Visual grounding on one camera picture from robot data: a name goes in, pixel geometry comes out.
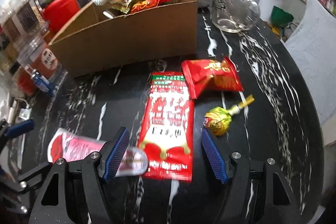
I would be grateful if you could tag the shiny red gold packet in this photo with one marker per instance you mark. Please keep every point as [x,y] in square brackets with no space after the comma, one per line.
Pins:
[147,4]

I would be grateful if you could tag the pink white snack packet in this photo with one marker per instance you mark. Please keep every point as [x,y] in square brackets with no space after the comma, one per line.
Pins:
[73,147]

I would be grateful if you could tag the green snack packet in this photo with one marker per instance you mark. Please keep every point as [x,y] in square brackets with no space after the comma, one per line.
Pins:
[123,6]

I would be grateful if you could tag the yellow green lollipop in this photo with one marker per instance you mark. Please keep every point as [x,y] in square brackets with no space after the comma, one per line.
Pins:
[219,119]

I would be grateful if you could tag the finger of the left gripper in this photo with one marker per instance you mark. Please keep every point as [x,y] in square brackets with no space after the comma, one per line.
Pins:
[11,132]
[18,196]

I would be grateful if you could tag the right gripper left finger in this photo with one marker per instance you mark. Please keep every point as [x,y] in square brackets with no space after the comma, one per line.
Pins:
[100,168]

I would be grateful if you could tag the small red candy packet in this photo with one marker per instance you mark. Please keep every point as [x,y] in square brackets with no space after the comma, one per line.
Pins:
[206,74]

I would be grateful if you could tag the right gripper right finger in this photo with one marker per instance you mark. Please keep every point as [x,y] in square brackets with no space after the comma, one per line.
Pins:
[232,170]

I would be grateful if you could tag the plastic cup with tea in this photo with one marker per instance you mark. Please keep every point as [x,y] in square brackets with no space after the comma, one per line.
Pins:
[35,54]

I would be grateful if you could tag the red cylindrical canister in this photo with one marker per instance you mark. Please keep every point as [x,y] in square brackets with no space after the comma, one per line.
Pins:
[59,12]

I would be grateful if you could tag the clear glass mug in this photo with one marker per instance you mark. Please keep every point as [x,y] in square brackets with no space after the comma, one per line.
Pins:
[234,16]

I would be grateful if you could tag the brown cardboard box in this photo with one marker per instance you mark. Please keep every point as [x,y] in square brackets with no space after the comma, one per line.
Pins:
[90,42]

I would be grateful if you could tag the long red snack packet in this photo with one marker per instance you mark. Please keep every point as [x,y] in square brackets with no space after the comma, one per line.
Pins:
[167,128]

